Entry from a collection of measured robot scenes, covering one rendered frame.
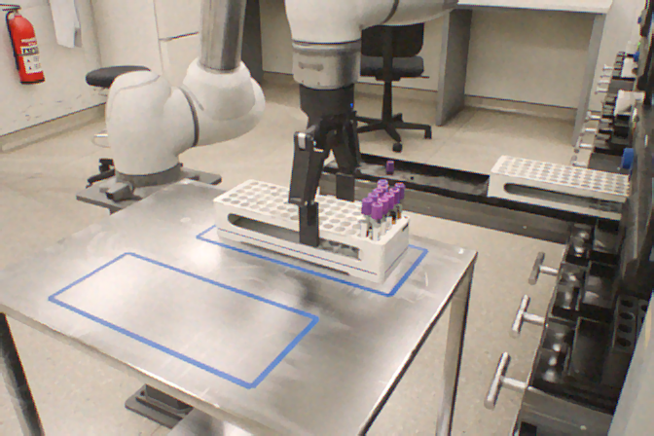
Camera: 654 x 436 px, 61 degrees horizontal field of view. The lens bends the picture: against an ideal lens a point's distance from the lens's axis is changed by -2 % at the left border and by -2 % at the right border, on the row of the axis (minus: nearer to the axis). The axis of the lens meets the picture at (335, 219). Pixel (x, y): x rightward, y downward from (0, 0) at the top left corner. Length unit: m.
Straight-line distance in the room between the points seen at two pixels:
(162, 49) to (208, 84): 2.90
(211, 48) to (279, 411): 0.94
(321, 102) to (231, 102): 0.67
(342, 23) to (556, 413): 0.51
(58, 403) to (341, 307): 1.34
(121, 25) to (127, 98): 3.17
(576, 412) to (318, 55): 0.51
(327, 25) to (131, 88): 0.72
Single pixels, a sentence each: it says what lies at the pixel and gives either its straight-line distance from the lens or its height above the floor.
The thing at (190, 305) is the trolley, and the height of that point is 0.82.
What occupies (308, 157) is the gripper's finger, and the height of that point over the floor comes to 1.00.
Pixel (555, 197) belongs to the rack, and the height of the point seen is 0.81.
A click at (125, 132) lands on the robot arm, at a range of 1.35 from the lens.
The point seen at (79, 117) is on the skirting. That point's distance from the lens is 4.67.
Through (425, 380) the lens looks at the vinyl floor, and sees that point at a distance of 1.86.
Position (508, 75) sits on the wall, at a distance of 4.70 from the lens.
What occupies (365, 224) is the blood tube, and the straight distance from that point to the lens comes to 0.77.
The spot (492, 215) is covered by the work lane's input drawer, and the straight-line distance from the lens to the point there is 1.09.
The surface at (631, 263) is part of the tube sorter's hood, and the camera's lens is 0.57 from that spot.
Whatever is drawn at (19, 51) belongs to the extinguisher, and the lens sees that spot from 4.20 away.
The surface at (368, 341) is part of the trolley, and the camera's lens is 0.69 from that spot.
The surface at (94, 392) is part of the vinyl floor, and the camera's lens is 1.94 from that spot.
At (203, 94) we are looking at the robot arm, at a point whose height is 0.92.
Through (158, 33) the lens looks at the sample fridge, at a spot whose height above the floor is 0.66.
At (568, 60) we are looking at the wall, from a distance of 4.62.
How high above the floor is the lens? 1.25
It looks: 27 degrees down
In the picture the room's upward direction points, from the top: straight up
